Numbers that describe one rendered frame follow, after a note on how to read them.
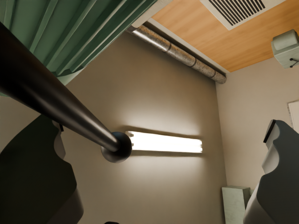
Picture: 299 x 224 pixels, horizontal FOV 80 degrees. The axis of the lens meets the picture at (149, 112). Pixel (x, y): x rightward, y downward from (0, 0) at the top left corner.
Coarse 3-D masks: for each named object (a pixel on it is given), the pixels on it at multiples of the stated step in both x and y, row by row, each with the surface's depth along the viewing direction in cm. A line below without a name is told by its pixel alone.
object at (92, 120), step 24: (0, 24) 4; (0, 48) 4; (24, 48) 5; (0, 72) 4; (24, 72) 5; (48, 72) 6; (24, 96) 5; (48, 96) 6; (72, 96) 7; (72, 120) 8; (96, 120) 11; (120, 144) 18
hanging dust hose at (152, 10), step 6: (162, 0) 157; (168, 0) 155; (156, 6) 161; (162, 6) 162; (150, 12) 168; (156, 12) 172; (138, 18) 176; (144, 18) 176; (132, 24) 185; (138, 24) 184
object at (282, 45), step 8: (288, 32) 169; (296, 32) 177; (280, 40) 173; (288, 40) 169; (296, 40) 167; (272, 48) 190; (280, 48) 178; (288, 48) 179; (296, 48) 175; (280, 56) 189; (288, 56) 189; (296, 56) 190; (288, 64) 206; (296, 64) 207
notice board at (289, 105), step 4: (296, 100) 241; (288, 104) 247; (292, 104) 243; (296, 104) 240; (288, 108) 246; (292, 108) 243; (296, 108) 239; (288, 112) 245; (292, 112) 242; (296, 112) 239; (292, 116) 241; (296, 116) 238; (292, 120) 240; (296, 120) 237; (292, 124) 240; (296, 124) 236; (296, 128) 236
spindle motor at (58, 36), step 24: (0, 0) 10; (24, 0) 10; (48, 0) 9; (72, 0) 10; (96, 0) 9; (120, 0) 10; (144, 0) 11; (24, 24) 11; (48, 24) 11; (72, 24) 11; (96, 24) 12; (120, 24) 13; (48, 48) 14; (72, 48) 15; (96, 48) 16; (72, 72) 20
